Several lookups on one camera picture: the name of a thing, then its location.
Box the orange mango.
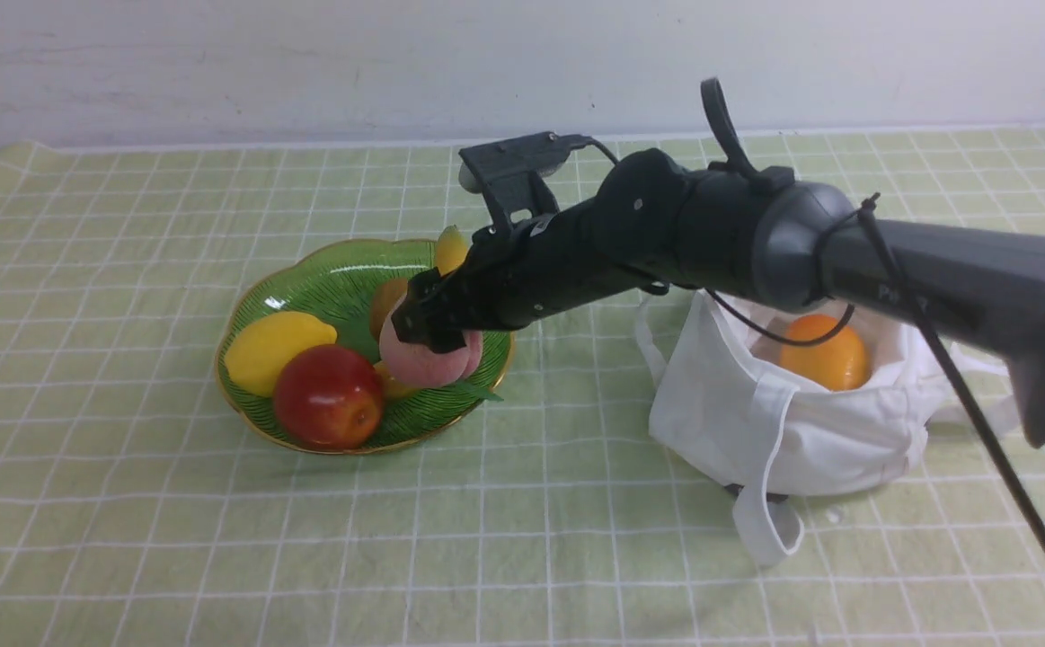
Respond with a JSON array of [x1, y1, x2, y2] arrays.
[[777, 313, 872, 392]]

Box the white cloth bag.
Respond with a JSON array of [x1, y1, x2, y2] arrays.
[[635, 288, 1022, 567]]

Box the brown kiwi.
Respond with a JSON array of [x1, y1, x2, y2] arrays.
[[368, 276, 410, 342]]

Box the yellow banana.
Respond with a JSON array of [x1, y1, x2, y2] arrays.
[[373, 226, 471, 401]]

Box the green checkered tablecloth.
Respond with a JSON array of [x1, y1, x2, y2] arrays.
[[0, 142, 1045, 646]]

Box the black cable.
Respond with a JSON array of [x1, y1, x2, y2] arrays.
[[700, 77, 1045, 647]]

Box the green leaf-shaped plate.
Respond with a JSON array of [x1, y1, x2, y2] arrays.
[[214, 238, 515, 456]]

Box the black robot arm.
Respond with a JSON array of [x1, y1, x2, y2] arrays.
[[391, 143, 1045, 448]]

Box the red apple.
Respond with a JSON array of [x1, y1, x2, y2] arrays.
[[274, 344, 385, 452]]

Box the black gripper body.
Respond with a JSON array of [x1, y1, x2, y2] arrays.
[[408, 199, 644, 331]]

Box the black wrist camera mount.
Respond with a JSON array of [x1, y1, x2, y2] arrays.
[[459, 131, 612, 236]]

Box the yellow lemon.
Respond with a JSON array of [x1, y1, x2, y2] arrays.
[[222, 311, 338, 398]]

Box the pink peach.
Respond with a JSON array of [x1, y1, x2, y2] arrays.
[[378, 315, 483, 389]]

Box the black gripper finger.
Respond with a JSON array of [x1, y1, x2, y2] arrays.
[[391, 292, 467, 353]]

